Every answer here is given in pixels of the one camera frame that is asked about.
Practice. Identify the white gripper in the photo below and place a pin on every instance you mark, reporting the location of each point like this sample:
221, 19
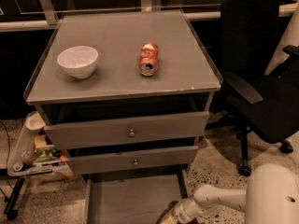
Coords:
181, 209

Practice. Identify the grey bottom drawer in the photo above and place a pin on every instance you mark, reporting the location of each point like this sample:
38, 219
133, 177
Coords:
134, 197

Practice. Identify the grey drawer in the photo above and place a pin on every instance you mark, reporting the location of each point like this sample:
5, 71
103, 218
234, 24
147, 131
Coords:
134, 197
140, 159
111, 132

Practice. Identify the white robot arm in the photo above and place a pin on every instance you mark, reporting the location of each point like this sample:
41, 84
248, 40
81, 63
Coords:
271, 197

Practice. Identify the grey middle drawer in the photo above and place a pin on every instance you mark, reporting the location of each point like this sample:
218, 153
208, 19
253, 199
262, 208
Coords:
140, 159

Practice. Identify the grey drawer cabinet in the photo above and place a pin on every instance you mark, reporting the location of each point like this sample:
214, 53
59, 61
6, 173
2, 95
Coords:
185, 81

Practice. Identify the grey top drawer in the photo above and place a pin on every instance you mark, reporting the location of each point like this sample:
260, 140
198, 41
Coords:
111, 132

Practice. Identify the green snack bag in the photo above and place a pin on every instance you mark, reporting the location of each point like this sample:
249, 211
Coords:
46, 154

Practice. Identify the black office chair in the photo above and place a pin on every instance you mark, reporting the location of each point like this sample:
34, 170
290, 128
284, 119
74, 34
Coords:
267, 105

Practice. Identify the crushed orange soda can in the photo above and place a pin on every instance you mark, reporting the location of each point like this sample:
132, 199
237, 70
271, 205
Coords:
148, 59

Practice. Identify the black stand leg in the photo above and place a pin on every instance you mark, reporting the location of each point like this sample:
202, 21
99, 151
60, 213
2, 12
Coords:
9, 211

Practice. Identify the small can in bin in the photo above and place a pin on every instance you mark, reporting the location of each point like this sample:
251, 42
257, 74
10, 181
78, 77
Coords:
18, 166

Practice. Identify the small white bowl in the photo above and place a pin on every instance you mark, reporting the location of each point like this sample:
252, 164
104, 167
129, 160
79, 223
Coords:
34, 122

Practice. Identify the white ceramic bowl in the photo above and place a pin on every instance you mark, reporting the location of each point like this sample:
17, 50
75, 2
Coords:
79, 61

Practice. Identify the metal railing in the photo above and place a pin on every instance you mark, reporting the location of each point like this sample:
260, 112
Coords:
46, 16

